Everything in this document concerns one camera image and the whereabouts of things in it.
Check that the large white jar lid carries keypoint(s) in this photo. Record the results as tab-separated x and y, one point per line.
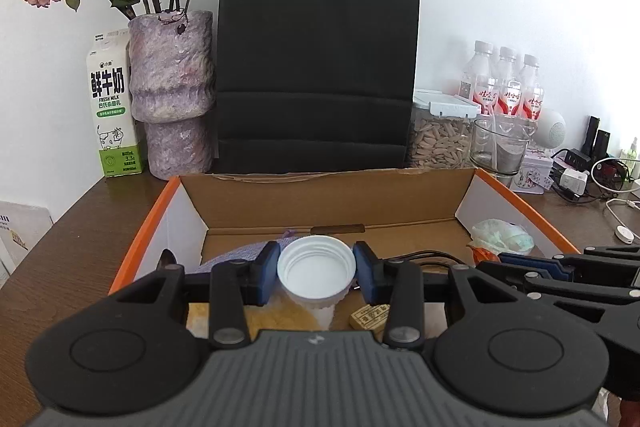
316	271

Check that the white green milk carton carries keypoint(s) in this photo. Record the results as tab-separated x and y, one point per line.
120	137

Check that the clear jar of seeds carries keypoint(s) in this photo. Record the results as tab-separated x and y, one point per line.
440	132

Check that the purple knitted pouch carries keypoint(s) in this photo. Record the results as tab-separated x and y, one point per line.
246	252

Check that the black paper shopping bag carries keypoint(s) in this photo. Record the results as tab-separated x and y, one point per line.
314	85

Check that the black charger stand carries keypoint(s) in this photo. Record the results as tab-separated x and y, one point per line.
594	148

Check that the white round speaker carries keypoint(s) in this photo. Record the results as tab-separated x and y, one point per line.
551	129

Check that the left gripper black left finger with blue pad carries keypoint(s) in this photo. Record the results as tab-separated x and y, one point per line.
233	285

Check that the purple textured vase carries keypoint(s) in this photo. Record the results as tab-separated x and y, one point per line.
172	84

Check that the small yellow snack packet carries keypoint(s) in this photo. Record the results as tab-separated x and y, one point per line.
370	318

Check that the yellow white plush cow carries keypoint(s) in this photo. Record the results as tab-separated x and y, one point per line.
280	313

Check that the clear glass cup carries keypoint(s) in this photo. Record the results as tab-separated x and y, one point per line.
499	144

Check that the white power adapter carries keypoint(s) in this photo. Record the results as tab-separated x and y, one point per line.
572	180

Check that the white charging cable puck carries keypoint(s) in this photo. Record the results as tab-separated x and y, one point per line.
622	231

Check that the water bottle red label right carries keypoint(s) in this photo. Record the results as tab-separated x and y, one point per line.
532	94

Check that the crumpled plastic bag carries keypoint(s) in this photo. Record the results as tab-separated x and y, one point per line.
498	236

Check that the orange cardboard box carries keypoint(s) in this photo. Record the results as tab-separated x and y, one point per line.
396	211

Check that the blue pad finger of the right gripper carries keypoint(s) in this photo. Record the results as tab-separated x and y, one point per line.
553	267

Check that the water bottle red label middle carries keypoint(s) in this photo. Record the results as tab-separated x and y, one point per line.
509	88

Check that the white card leaflet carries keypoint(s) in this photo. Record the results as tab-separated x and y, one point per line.
22	227

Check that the water bottle red label left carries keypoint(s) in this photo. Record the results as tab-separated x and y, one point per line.
478	83

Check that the small floral tin box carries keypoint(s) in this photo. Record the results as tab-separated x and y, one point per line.
534	174

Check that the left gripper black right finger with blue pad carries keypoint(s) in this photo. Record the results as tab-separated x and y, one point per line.
399	284

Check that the water bottle red label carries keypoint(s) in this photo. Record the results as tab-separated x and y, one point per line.
478	83
509	88
532	94

